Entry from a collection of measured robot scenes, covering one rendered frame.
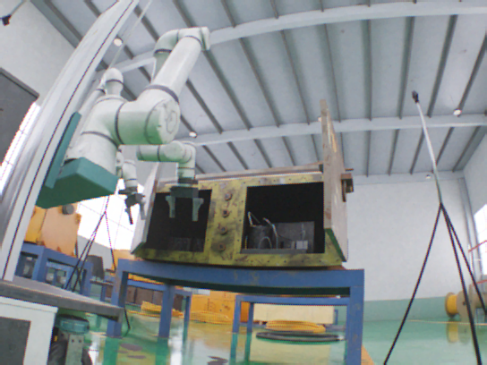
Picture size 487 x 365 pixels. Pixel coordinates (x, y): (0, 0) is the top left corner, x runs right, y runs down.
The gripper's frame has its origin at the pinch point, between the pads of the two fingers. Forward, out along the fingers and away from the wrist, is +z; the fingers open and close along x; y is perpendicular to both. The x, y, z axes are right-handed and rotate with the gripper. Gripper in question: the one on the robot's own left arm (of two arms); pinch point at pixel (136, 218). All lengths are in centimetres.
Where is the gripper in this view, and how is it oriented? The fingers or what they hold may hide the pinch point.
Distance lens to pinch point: 163.5
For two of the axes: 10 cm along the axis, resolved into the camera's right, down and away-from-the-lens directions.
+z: 2.5, 9.6, -1.6
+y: 5.6, -0.1, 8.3
